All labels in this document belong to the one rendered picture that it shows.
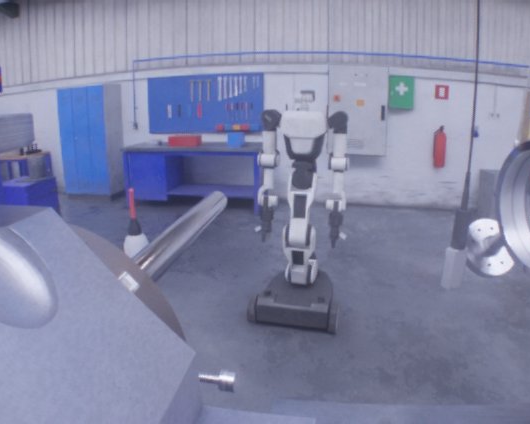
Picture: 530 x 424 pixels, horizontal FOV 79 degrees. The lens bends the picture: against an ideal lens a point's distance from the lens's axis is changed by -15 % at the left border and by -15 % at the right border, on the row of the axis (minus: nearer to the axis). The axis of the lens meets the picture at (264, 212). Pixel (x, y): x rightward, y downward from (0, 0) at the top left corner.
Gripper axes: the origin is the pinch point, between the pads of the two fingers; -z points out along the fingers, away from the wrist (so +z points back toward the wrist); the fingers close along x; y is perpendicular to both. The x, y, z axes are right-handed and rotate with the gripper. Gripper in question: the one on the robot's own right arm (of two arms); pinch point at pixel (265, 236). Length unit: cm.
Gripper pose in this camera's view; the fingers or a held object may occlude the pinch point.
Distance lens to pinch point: 245.7
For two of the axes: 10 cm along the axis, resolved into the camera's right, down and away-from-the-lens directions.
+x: -2.5, 0.8, -9.7
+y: 9.7, 0.7, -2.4
